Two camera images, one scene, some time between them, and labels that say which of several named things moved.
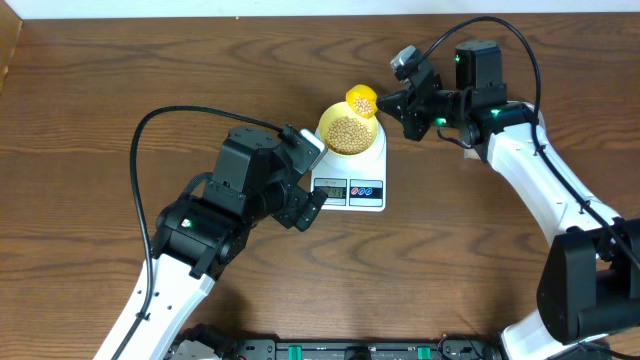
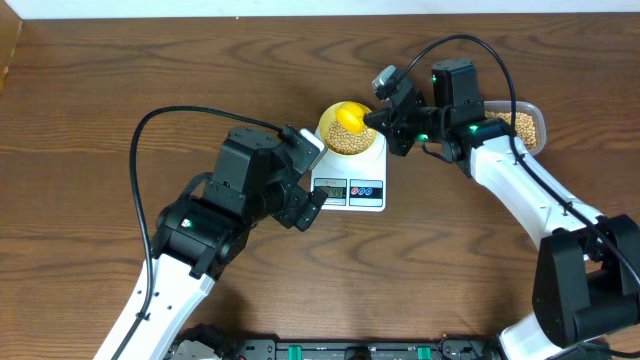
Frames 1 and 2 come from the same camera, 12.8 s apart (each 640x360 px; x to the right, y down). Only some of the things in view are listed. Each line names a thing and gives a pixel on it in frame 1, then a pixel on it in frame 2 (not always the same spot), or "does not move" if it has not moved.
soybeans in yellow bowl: [348, 135] does not move
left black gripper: [298, 213] does not move
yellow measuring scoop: [362, 99] -> [350, 115]
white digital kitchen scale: [355, 183] does not move
